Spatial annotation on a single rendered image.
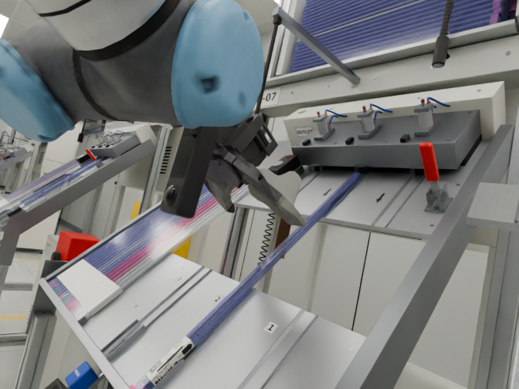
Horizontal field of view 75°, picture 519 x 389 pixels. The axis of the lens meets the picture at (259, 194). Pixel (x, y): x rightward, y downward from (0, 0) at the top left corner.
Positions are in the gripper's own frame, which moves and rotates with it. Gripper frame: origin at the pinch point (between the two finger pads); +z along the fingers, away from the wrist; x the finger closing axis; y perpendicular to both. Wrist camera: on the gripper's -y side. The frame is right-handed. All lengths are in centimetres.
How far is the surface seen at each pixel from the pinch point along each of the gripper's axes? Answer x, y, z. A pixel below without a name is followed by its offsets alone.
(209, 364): -4.6, -19.1, 2.1
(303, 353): -13.8, -12.7, 3.8
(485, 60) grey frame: -16, 51, 8
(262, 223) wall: 186, 95, 155
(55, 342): 83, -42, 28
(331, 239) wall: 109, 94, 156
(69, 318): 23.2, -26.4, -2.0
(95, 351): 10.4, -26.3, -2.0
